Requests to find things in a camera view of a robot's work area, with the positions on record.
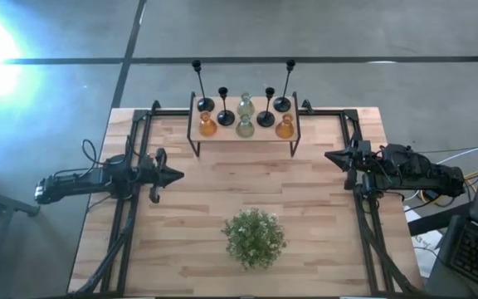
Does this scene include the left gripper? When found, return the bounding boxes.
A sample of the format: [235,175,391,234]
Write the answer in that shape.
[130,148,185,204]

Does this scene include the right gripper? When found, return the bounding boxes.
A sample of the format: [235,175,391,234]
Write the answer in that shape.
[324,140,385,199]

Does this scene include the amber glass candle holder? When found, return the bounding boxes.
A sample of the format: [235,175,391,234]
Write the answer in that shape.
[198,110,218,138]
[274,112,296,140]

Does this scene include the medium black candlestick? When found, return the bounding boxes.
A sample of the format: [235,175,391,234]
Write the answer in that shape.
[216,86,237,127]
[256,86,276,129]

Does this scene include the green glass candle holder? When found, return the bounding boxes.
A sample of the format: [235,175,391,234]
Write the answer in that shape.
[235,114,256,140]

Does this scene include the clear glass vase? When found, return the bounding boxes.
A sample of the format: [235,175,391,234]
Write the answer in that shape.
[236,91,256,118]

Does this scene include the tall black candlestick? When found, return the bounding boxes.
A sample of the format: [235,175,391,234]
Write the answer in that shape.
[273,58,297,114]
[192,59,216,114]

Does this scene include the potted plant in black pot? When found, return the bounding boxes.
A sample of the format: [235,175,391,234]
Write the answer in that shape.
[221,207,288,271]

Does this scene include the white paper sheet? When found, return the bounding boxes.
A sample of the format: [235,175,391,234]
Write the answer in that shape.
[403,205,446,279]

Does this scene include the black computer cart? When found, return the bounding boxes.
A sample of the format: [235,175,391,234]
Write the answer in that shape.
[423,213,478,299]

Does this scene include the black keyboard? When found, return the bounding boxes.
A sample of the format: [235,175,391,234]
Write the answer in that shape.
[448,222,478,294]

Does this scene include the black floor stand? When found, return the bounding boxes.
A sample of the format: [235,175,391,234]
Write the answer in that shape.
[0,165,41,299]

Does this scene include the black left wrist camera cable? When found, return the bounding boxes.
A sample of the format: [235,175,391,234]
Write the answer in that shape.
[80,139,114,167]

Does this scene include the white cable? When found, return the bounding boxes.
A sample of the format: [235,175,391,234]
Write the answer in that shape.
[436,144,478,166]

